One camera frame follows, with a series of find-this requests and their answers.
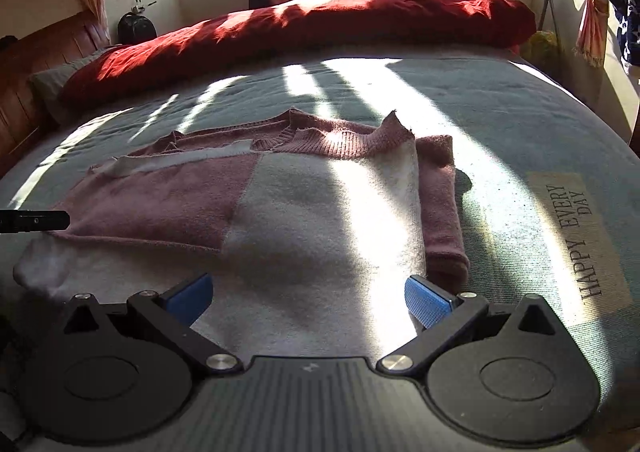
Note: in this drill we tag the pink and white sweater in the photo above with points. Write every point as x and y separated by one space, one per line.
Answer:
309 227

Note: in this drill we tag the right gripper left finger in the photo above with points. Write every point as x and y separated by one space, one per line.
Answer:
166 318

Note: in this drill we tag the grey pillow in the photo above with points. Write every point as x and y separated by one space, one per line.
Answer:
46 85

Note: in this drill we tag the red duvet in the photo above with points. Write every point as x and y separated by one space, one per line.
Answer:
218 44

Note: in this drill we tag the navy star-patterned garment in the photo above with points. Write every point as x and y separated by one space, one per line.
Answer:
625 7

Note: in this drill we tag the right orange curtain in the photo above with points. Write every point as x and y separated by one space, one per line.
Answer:
591 39

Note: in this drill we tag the green plaid bed blanket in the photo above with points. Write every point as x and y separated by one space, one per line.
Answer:
547 193

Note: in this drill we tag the black backpack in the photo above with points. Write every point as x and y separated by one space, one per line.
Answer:
134 27

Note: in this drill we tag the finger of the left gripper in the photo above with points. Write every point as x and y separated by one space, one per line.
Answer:
16 221

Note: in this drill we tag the yellow plastic bag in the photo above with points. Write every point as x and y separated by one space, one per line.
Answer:
542 51

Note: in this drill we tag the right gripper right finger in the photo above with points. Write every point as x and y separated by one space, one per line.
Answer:
445 319

